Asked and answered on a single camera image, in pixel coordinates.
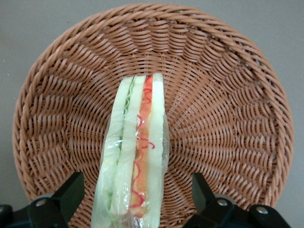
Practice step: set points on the round brown wicker basket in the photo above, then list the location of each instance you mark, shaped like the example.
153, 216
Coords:
213, 95

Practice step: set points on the triangle sandwich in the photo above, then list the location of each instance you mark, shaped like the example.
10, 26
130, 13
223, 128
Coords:
154, 118

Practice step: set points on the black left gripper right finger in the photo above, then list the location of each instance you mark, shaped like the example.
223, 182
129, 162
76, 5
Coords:
209, 206

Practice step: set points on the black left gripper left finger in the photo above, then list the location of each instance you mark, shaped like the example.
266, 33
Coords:
59, 204

